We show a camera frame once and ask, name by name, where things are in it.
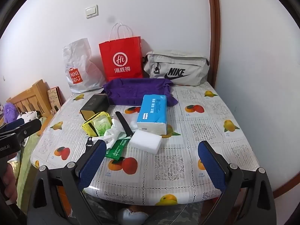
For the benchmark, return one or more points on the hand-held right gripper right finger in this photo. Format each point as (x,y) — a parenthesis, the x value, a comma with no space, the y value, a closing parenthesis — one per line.
(211,166)

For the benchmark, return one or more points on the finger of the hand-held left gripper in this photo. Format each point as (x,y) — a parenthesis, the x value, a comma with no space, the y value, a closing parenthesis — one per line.
(28,127)
(14,123)

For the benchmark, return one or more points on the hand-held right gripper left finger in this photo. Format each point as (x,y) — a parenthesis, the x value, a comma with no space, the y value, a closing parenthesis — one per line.
(91,164)

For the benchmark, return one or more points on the green toothpaste box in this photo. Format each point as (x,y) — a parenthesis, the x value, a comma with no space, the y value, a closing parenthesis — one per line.
(117,149)

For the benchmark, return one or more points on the white glove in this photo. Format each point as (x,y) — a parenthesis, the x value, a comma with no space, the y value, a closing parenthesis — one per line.
(110,137)

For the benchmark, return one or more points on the yellow zip pouch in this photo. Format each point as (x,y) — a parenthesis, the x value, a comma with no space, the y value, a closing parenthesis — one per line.
(88,126)

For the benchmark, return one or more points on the pale green tissue packet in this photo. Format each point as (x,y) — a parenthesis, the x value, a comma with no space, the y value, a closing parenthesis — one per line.
(102,126)

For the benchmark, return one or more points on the white sponge block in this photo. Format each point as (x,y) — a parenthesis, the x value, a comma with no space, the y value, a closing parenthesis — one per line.
(145,143)

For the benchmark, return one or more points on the purple fabric storage box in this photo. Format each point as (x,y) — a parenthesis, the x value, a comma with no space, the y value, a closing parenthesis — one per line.
(131,91)

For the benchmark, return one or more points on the person's left hand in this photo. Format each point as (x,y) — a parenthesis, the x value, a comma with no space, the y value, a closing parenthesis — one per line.
(8,182)

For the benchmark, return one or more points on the purple plush toy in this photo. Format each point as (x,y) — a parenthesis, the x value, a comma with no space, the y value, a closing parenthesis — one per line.
(9,112)

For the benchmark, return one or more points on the white dotted cloth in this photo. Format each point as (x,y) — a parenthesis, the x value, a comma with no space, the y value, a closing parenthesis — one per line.
(28,115)

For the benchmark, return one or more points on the light green cloth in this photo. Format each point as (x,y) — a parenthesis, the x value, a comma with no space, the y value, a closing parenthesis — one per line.
(25,159)

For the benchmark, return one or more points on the wooden headboard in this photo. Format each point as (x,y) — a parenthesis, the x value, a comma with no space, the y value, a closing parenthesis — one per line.
(35,93)

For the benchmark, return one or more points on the brown patterned book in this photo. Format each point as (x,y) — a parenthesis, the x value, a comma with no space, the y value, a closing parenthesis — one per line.
(54,98)

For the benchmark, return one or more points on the black tin box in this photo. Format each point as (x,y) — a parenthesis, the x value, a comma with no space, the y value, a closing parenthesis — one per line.
(93,106)

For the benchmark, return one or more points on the white round object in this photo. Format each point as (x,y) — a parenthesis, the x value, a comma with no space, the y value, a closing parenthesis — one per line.
(131,216)

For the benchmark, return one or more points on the blue tissue pack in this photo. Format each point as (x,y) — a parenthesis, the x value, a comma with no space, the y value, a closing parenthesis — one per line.
(152,112)

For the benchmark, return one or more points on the white plastic shopping bag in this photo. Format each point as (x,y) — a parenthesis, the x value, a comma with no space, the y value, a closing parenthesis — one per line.
(80,58)

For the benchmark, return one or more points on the grey waist bag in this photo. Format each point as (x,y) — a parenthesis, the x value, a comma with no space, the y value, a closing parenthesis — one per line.
(185,62)

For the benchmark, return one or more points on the red paper bag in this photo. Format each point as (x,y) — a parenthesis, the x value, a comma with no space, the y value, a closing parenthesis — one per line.
(121,49)

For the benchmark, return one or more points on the white light switch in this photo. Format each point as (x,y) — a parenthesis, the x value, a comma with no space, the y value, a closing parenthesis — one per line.
(91,11)

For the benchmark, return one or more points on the brown wooden door frame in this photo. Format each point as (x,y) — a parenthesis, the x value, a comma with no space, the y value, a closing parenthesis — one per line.
(214,28)

